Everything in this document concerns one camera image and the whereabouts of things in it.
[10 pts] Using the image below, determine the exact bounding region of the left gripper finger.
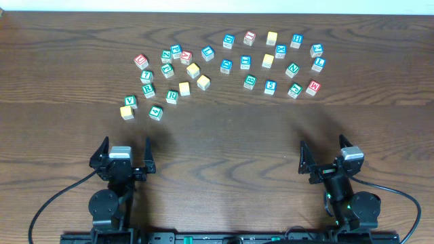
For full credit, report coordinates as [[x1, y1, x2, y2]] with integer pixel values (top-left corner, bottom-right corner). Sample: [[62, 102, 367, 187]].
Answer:
[[89, 136, 109, 167], [144, 138, 156, 173]]

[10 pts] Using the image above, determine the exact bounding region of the green r block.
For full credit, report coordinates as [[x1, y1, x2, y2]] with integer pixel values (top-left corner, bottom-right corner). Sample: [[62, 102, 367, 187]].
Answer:
[[142, 83, 155, 99], [165, 90, 179, 104]]

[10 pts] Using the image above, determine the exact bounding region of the blue l block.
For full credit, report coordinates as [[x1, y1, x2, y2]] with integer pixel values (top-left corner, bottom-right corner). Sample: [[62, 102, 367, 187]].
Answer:
[[201, 45, 215, 62], [311, 57, 326, 72]]

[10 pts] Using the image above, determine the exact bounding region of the yellow C block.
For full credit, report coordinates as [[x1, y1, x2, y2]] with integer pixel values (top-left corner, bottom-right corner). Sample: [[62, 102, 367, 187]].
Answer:
[[179, 82, 191, 96]]

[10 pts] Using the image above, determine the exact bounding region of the yellow O block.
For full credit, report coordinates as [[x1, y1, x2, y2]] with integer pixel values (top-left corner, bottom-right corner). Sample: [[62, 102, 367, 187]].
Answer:
[[262, 54, 274, 68]]

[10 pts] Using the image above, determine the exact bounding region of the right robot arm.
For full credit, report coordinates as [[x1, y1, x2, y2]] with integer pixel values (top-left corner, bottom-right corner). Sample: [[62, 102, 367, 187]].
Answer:
[[298, 135, 381, 232]]

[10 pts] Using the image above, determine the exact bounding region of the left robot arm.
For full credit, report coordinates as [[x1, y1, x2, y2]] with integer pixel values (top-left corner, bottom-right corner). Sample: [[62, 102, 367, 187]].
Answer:
[[88, 138, 156, 243]]

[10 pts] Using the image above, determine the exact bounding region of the yellow block lower left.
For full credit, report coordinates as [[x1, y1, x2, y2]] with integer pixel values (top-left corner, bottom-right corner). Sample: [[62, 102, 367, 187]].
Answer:
[[119, 106, 134, 120]]

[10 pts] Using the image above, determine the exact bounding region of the green 4 block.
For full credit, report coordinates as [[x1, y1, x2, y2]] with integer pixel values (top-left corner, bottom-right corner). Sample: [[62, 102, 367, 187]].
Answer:
[[149, 106, 163, 121]]

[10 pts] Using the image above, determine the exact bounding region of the green V block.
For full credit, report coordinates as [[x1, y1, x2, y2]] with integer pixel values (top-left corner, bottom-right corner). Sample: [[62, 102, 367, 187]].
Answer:
[[124, 96, 138, 109]]

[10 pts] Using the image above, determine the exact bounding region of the red M block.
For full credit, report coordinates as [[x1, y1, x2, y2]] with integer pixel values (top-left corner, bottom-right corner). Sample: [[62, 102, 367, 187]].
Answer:
[[306, 80, 321, 96]]

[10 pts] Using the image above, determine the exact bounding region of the green J block right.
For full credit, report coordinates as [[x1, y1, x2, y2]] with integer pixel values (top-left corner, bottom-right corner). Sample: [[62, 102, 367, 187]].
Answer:
[[288, 83, 302, 99]]

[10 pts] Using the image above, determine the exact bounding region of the green j block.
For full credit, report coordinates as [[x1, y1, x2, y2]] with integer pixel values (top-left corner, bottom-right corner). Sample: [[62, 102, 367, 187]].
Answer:
[[161, 63, 174, 79], [288, 83, 302, 99]]

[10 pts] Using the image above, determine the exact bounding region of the blue 5 block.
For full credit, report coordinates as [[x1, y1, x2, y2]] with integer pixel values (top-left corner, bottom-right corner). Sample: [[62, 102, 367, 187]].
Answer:
[[264, 80, 277, 96]]

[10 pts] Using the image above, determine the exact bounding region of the green 7 block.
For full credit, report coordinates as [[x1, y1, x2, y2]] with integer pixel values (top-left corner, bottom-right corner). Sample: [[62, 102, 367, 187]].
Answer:
[[140, 70, 153, 84]]

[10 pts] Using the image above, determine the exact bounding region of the green N block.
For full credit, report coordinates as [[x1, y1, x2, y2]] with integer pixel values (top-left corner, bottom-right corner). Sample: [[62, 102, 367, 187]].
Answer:
[[285, 62, 300, 79]]

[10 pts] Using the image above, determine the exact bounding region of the blue 2 block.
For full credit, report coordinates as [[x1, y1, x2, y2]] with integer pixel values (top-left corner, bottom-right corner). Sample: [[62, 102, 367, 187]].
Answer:
[[309, 43, 323, 58]]

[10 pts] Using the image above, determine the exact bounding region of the green J block left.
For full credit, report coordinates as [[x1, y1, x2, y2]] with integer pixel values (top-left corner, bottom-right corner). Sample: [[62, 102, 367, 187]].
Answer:
[[161, 63, 174, 79]]

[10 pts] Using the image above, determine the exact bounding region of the yellow S block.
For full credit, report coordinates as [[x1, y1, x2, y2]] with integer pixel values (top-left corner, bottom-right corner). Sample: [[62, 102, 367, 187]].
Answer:
[[197, 75, 210, 91]]

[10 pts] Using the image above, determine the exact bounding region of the red U block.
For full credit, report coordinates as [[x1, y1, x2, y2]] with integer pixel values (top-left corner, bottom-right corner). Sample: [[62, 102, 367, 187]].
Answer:
[[134, 54, 149, 70]]

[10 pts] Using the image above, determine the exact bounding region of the green B block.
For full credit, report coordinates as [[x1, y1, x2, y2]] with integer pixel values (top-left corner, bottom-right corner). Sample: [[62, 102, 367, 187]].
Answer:
[[243, 75, 257, 90]]

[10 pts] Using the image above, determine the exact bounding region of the yellow K block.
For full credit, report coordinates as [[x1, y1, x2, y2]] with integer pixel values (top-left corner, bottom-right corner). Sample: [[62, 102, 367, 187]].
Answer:
[[186, 63, 200, 79]]

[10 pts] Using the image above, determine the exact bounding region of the green Z block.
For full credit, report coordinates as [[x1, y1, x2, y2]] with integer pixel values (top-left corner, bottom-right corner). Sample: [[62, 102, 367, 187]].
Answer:
[[161, 50, 173, 64]]

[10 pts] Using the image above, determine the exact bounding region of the blue H block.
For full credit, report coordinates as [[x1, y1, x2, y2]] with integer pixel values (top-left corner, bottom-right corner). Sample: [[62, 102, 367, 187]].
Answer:
[[290, 34, 303, 49]]

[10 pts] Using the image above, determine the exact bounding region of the red A block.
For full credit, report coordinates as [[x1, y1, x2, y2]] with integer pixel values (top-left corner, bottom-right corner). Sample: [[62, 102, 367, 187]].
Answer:
[[180, 51, 193, 65]]

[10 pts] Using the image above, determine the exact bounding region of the blue P block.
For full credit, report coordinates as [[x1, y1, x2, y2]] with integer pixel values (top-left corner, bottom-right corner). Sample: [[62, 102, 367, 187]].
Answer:
[[170, 44, 182, 59]]

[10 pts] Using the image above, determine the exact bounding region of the blue I block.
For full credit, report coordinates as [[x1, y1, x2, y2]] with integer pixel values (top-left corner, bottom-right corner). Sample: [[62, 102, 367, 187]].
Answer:
[[240, 56, 252, 70]]

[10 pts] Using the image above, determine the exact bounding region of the blue D block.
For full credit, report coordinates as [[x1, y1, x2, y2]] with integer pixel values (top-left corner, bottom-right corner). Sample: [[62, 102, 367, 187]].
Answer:
[[220, 59, 233, 74]]

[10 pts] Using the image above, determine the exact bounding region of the yellow block top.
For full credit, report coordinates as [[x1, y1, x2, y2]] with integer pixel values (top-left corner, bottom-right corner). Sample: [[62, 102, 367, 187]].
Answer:
[[266, 31, 278, 46]]

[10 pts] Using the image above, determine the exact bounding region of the red I block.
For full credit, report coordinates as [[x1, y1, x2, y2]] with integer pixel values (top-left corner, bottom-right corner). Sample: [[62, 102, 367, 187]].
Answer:
[[243, 31, 256, 46]]

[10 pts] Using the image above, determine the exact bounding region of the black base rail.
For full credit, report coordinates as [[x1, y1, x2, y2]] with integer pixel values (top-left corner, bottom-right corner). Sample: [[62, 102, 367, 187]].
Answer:
[[60, 232, 399, 244]]

